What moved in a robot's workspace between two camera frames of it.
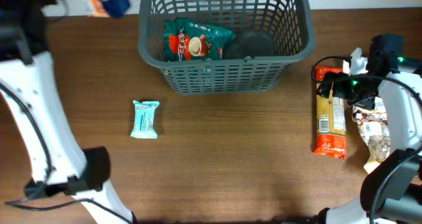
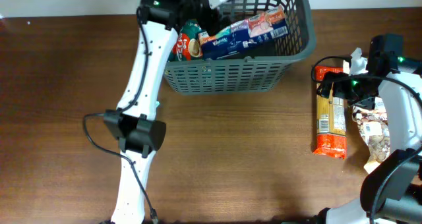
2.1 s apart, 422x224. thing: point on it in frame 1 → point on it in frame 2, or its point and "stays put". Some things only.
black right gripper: [339, 90] stays put
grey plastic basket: [273, 28] stays put
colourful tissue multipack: [109, 2] → [268, 24]
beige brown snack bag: [372, 125] stays put
